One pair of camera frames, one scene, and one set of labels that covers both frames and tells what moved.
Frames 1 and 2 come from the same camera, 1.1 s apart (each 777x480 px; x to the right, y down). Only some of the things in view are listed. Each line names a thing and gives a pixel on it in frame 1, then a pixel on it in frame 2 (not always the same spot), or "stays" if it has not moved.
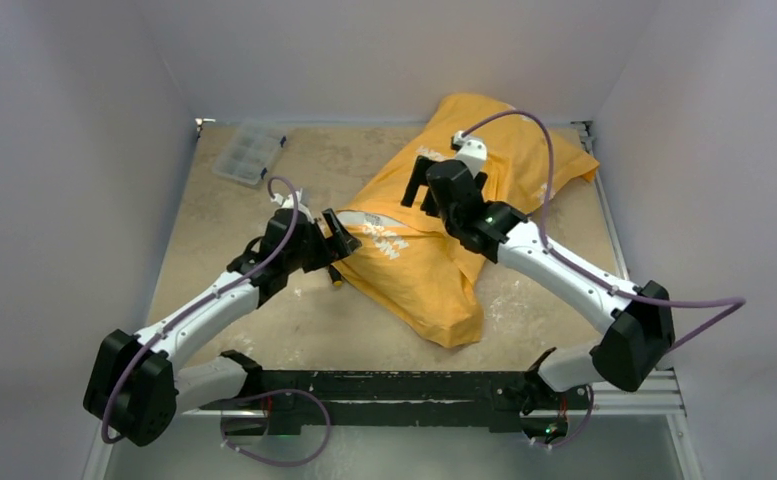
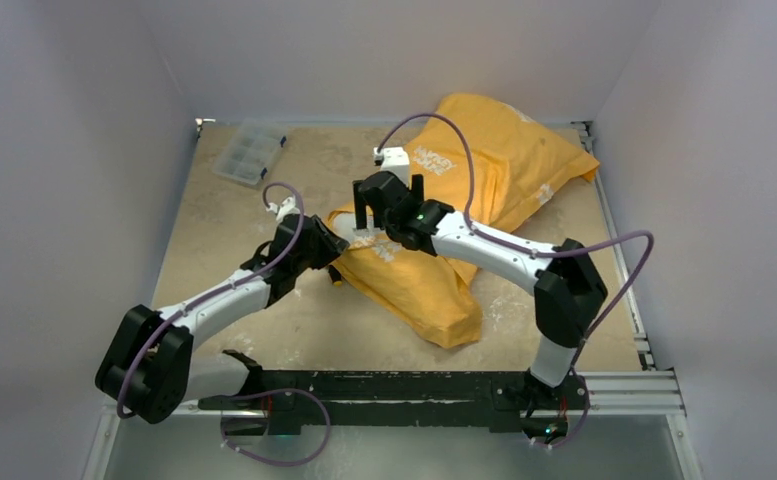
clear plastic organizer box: [248, 152] stays
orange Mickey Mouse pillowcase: [484, 166] stays
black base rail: [505, 400] stays
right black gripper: [432, 175] to [375, 195]
